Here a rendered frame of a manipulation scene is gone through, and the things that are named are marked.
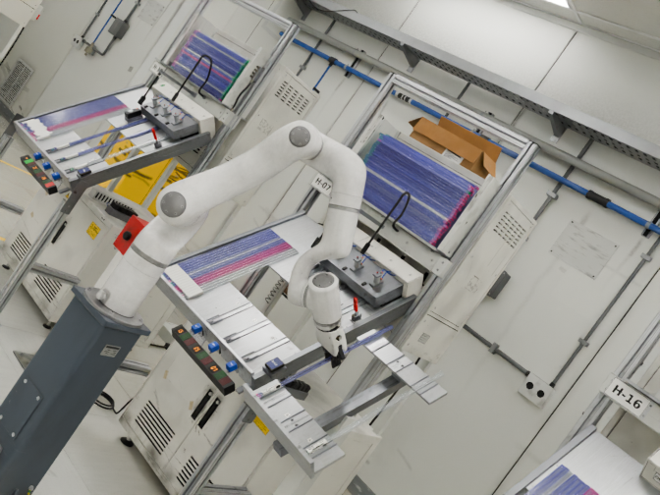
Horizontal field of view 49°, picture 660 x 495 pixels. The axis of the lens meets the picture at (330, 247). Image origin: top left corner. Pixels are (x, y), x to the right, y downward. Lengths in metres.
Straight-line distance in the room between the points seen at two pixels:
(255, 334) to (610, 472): 1.17
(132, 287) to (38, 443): 0.52
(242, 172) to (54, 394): 0.81
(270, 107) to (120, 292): 1.87
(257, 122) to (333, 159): 1.74
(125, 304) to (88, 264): 1.52
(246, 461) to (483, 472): 1.67
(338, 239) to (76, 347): 0.79
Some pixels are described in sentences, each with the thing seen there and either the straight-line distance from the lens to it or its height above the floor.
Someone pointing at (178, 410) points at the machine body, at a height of 0.30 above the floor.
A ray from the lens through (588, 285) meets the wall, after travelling 4.02.
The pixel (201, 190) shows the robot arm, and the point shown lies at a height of 1.14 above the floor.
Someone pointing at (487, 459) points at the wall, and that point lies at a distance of 4.02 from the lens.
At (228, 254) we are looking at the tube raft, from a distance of 2.82.
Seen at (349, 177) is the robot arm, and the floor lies 1.40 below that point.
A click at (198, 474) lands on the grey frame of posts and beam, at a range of 2.45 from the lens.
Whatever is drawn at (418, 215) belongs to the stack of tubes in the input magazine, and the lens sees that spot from 2.71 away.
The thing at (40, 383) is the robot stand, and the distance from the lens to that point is 2.23.
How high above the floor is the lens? 1.34
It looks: 4 degrees down
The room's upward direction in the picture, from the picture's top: 35 degrees clockwise
